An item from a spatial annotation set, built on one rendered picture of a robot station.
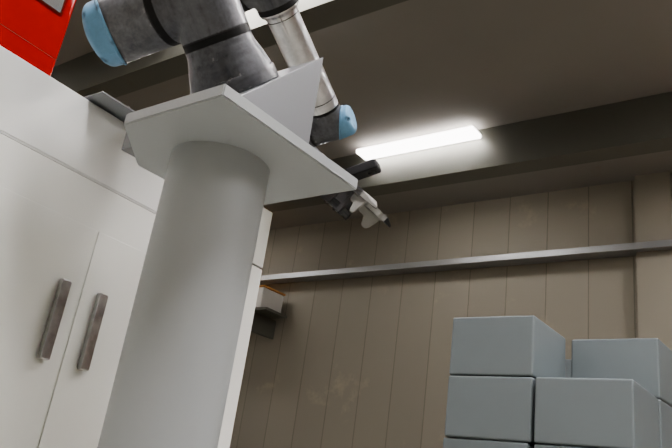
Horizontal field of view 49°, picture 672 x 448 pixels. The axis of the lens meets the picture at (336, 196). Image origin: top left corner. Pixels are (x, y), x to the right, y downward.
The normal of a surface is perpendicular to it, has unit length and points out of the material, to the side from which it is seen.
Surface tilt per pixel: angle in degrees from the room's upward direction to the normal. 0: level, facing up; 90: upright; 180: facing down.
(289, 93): 90
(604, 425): 90
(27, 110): 90
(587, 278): 90
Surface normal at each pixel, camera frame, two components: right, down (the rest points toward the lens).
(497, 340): -0.57, -0.39
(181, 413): 0.46, -0.29
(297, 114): 0.80, -0.13
